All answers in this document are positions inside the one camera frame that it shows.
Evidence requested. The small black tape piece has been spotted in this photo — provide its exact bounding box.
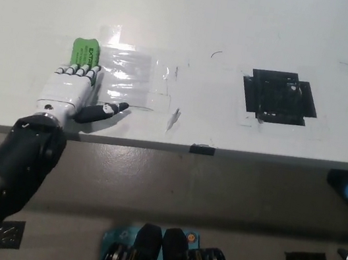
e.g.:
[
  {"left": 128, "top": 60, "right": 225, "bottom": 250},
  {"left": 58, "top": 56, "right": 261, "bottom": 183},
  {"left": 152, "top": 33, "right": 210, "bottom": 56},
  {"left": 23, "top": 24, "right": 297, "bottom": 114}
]
[{"left": 189, "top": 142, "right": 216, "bottom": 158}]

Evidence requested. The black tape square on desk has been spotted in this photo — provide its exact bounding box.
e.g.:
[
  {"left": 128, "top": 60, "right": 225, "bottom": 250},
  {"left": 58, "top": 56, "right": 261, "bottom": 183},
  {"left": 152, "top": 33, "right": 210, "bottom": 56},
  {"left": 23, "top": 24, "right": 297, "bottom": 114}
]
[{"left": 236, "top": 63, "right": 324, "bottom": 131}]

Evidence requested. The clear tape patch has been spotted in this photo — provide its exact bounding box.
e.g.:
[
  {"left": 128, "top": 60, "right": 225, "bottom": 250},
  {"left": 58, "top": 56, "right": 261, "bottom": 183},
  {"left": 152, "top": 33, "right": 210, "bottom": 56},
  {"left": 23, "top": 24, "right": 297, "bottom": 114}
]
[{"left": 55, "top": 17, "right": 193, "bottom": 118}]

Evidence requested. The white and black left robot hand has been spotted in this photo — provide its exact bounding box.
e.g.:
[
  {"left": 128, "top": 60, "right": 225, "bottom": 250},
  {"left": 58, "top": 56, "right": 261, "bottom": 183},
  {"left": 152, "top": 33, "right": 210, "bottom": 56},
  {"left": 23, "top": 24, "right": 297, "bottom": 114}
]
[{"left": 33, "top": 57, "right": 136, "bottom": 138}]

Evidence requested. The green whiteboard eraser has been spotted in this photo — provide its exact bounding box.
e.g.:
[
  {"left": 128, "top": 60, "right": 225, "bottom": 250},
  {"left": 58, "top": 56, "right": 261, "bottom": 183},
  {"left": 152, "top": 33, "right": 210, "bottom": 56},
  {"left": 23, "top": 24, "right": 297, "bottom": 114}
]
[{"left": 66, "top": 35, "right": 105, "bottom": 88}]

